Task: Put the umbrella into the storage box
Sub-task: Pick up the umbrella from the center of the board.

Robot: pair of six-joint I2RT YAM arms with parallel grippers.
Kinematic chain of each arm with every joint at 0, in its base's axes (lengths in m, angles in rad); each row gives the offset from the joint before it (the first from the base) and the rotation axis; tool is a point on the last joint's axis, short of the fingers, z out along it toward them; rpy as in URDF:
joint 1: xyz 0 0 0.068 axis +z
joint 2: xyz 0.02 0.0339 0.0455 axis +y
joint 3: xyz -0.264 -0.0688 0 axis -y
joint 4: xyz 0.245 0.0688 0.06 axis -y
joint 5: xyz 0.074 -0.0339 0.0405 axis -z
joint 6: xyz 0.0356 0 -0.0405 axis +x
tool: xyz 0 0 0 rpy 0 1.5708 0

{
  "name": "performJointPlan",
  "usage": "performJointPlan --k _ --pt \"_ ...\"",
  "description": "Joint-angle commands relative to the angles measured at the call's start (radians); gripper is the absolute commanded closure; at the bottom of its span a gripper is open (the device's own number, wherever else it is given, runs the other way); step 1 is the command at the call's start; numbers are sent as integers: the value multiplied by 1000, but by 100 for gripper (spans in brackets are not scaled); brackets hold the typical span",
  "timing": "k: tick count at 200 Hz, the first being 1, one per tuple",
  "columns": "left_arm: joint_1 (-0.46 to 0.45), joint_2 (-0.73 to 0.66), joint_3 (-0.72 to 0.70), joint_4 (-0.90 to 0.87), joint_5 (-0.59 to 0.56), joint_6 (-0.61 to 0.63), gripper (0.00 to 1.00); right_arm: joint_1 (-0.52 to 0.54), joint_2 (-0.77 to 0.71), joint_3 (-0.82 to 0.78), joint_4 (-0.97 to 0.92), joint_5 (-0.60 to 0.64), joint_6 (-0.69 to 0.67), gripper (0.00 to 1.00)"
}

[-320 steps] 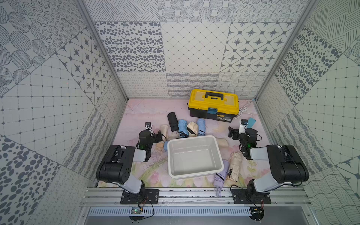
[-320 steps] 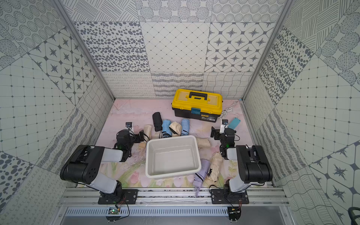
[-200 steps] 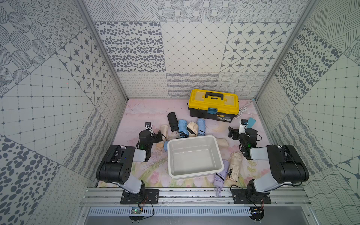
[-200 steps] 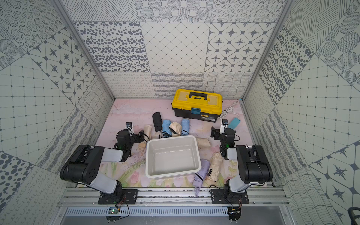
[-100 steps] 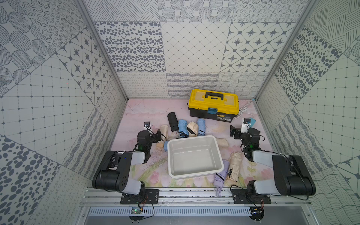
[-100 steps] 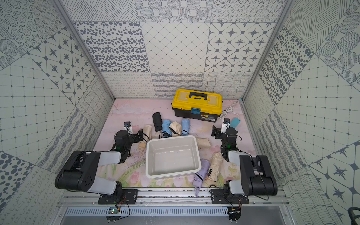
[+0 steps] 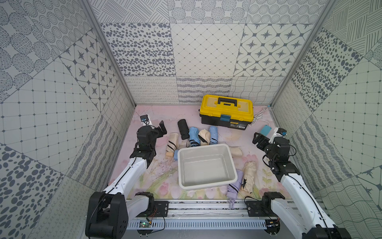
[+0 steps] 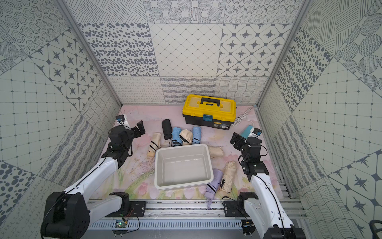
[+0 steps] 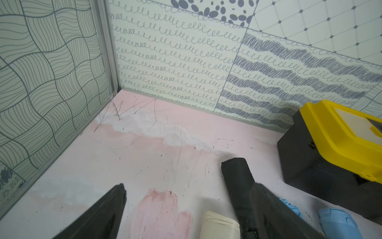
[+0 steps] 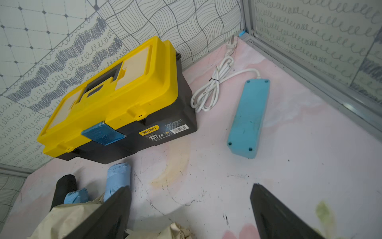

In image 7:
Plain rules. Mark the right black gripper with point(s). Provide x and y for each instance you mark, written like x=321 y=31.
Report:
x=265 y=140

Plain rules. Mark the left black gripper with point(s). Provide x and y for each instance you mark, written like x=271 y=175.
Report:
x=158 y=131

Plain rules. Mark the beige umbrella black stripes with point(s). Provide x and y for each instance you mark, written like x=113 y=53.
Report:
x=172 y=145

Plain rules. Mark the cream umbrella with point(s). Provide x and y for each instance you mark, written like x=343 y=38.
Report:
x=250 y=172

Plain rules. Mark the white plastic storage box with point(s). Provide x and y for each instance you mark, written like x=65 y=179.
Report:
x=206 y=167

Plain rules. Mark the lilac umbrella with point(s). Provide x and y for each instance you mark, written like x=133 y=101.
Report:
x=234 y=188

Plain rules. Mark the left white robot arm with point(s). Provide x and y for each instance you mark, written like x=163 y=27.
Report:
x=109 y=212

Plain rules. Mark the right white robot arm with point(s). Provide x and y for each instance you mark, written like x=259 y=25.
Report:
x=308 y=221

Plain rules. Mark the black folded umbrella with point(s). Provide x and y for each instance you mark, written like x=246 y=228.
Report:
x=183 y=129

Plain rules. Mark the beige umbrella behind box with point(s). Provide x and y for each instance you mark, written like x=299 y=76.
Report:
x=236 y=152

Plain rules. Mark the blue umbrella beside box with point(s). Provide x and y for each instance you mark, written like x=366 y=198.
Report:
x=176 y=154

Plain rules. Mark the beige umbrella black lining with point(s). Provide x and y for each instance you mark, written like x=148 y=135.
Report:
x=205 y=137

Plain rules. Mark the yellow black toolbox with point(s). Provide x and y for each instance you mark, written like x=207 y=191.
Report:
x=226 y=111

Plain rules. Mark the pink floral table mat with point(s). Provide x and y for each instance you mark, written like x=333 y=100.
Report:
x=161 y=178

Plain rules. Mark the right black circuit board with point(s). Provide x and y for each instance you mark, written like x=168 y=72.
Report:
x=272 y=227

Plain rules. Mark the left green circuit board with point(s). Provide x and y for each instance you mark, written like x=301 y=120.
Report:
x=144 y=228

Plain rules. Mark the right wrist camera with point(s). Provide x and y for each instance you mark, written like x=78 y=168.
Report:
x=278 y=132

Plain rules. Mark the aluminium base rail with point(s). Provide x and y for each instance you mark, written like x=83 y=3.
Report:
x=247 y=213

